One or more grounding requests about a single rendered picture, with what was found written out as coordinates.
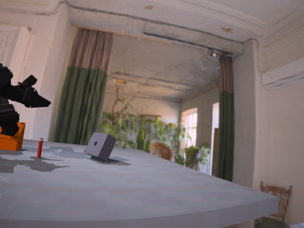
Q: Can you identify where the grey sloped panel with hole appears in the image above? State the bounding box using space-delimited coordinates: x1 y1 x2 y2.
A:
84 132 117 163

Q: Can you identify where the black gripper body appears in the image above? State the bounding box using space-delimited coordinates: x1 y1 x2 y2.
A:
8 85 35 108

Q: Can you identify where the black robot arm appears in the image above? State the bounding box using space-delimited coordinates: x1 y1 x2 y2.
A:
0 63 37 137

